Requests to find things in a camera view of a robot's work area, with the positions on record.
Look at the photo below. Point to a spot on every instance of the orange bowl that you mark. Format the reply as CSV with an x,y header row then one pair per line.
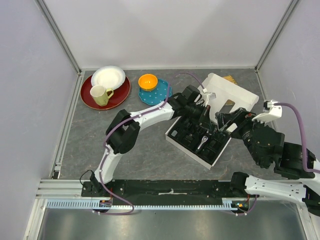
x,y
148,82

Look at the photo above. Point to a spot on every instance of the white cardboard box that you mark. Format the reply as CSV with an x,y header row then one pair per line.
x,y
227,91

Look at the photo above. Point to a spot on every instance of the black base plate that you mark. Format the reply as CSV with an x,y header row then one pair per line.
x,y
174,192

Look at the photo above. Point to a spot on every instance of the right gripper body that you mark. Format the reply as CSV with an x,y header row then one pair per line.
x,y
245,124

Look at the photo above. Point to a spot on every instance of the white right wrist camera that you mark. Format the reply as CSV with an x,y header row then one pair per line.
x,y
271,112

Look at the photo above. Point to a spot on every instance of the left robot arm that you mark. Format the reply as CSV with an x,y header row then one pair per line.
x,y
123,131

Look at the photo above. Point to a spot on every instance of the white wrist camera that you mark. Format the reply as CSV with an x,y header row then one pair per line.
x,y
271,112
207,96

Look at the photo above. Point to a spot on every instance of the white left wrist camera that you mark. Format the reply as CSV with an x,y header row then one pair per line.
x,y
207,96

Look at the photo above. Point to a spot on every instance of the grey hair clipper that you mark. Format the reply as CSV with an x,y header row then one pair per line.
x,y
202,142

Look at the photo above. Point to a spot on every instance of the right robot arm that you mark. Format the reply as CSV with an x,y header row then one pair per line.
x,y
268,147

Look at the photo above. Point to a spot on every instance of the blue dotted plate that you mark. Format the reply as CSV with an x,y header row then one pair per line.
x,y
157,95

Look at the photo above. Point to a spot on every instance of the white paper plate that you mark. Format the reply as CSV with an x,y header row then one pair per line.
x,y
110,77

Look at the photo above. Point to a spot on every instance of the left aluminium frame post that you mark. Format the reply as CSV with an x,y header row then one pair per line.
x,y
58,34

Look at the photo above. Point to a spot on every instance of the black plastic tray insert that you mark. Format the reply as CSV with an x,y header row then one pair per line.
x,y
189,136

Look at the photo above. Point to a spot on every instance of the right aluminium frame post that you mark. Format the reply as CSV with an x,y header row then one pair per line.
x,y
276,34

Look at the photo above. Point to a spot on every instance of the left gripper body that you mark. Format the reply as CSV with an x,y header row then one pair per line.
x,y
198,113

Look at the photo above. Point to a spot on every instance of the aluminium frame post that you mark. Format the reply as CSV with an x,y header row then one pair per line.
x,y
58,34
276,34

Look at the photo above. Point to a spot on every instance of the cream mug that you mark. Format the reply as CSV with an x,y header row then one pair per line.
x,y
101,95

